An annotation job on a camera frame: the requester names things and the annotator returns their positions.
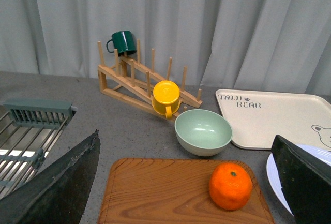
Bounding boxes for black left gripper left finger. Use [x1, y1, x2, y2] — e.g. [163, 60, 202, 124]
[1, 130, 100, 223]

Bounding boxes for orange mandarin fruit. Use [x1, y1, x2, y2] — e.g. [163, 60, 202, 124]
[208, 162, 253, 211]

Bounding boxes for white ridged plate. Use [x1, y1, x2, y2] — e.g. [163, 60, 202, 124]
[266, 144, 331, 215]

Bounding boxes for light green bowl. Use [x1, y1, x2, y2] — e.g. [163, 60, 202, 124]
[174, 109, 233, 157]

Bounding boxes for wooden dish rack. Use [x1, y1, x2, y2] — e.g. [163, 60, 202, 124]
[97, 39, 203, 124]

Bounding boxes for wooden cutting board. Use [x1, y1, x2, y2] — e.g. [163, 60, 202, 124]
[98, 158, 274, 223]

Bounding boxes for dark green mug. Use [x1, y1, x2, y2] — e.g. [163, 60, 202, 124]
[106, 30, 137, 55]

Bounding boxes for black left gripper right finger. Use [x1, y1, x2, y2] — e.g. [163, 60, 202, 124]
[272, 135, 330, 223]

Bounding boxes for beige bear tray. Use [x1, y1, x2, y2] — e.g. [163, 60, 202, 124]
[216, 89, 330, 151]

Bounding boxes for yellow mug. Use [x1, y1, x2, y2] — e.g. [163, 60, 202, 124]
[152, 80, 180, 119]

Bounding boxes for metal sink drying rack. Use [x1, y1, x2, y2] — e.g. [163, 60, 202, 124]
[1, 98, 75, 198]

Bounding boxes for grey curtain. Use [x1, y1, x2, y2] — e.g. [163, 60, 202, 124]
[1, 0, 330, 95]

